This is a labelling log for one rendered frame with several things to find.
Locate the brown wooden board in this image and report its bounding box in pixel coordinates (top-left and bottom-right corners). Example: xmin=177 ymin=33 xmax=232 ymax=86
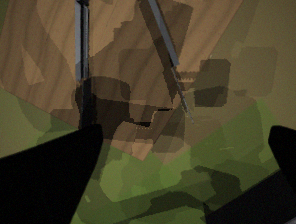
xmin=0 ymin=0 xmax=244 ymax=161

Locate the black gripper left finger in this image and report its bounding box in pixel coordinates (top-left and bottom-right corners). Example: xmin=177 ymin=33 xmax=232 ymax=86
xmin=0 ymin=124 xmax=103 ymax=224

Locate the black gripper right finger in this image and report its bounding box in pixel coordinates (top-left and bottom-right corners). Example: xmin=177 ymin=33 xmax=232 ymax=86
xmin=268 ymin=125 xmax=296 ymax=194

